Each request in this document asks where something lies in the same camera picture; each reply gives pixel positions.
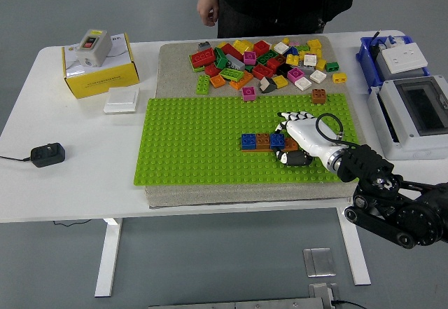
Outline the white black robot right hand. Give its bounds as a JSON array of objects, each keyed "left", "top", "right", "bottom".
[{"left": 274, "top": 111, "right": 349, "bottom": 167}]

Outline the person's right hand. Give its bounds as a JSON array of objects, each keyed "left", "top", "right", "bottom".
[{"left": 196, "top": 0, "right": 221, "bottom": 28}]

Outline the large red toy brick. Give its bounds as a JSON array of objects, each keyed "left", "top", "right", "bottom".
[{"left": 190, "top": 48, "right": 217, "bottom": 69}]

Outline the long grey toy brick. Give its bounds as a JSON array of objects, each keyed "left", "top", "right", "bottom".
[{"left": 225, "top": 53, "right": 246, "bottom": 71}]

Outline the flat green toy brick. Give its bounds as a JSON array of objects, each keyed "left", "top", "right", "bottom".
[{"left": 190, "top": 56, "right": 207, "bottom": 74}]

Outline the dark grey sloped brick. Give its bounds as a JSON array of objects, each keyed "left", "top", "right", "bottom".
[{"left": 258, "top": 76, "right": 278, "bottom": 95}]

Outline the light green toy brick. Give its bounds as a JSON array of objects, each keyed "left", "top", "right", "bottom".
[
  {"left": 195, "top": 74, "right": 211, "bottom": 96},
  {"left": 218, "top": 67, "right": 245, "bottom": 82}
]

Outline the long orange toy brick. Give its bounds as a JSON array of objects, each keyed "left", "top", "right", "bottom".
[{"left": 229, "top": 70, "right": 255, "bottom": 91}]

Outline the green studded baseplate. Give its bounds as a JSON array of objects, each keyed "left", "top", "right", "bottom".
[{"left": 133, "top": 93, "right": 360, "bottom": 186}]

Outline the grey-brown mat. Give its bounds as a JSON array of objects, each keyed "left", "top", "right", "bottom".
[{"left": 145, "top": 35, "right": 368, "bottom": 209}]

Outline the blue plastic bin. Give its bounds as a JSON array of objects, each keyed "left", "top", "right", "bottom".
[{"left": 356, "top": 34, "right": 431, "bottom": 95}]

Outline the grey device box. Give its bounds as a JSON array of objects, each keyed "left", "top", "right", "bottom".
[{"left": 370, "top": 44, "right": 431, "bottom": 81}]

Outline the white socket panel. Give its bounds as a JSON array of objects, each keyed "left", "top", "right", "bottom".
[{"left": 381, "top": 41, "right": 428, "bottom": 75}]

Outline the white table leg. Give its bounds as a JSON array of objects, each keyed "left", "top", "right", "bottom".
[
  {"left": 336, "top": 206, "right": 372, "bottom": 286},
  {"left": 94, "top": 217, "right": 123, "bottom": 298}
]

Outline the large silver floor hatch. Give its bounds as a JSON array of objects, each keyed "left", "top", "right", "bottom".
[{"left": 302, "top": 247, "right": 337, "bottom": 277}]

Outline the yellow cardboard box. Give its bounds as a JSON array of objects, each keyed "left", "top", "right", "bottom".
[{"left": 62, "top": 32, "right": 141, "bottom": 99}]

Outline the grey metal bar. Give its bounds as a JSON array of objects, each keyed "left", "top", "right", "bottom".
[{"left": 148, "top": 297, "right": 325, "bottom": 309}]

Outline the black power adapter plug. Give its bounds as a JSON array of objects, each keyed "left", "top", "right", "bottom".
[{"left": 30, "top": 142, "right": 67, "bottom": 168}]

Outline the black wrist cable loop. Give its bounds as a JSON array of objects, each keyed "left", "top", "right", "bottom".
[{"left": 315, "top": 112, "right": 351, "bottom": 147}]

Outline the grey push-button switch box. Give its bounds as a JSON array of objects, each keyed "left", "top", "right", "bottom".
[{"left": 75, "top": 28, "right": 113, "bottom": 68}]

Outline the grey enclosure with window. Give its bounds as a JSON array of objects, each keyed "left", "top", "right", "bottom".
[{"left": 367, "top": 74, "right": 448, "bottom": 161}]

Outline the white wall switch plate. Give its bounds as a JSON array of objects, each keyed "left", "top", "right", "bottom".
[{"left": 103, "top": 87, "right": 140, "bottom": 114}]

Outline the grey metal bracket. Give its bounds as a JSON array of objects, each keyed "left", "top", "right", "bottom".
[{"left": 307, "top": 282, "right": 340, "bottom": 309}]

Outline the black floor cable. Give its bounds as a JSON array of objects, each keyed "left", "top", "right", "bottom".
[{"left": 330, "top": 299, "right": 368, "bottom": 309}]

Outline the black adapter cord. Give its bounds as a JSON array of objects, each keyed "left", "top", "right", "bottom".
[{"left": 0, "top": 154, "right": 33, "bottom": 163}]

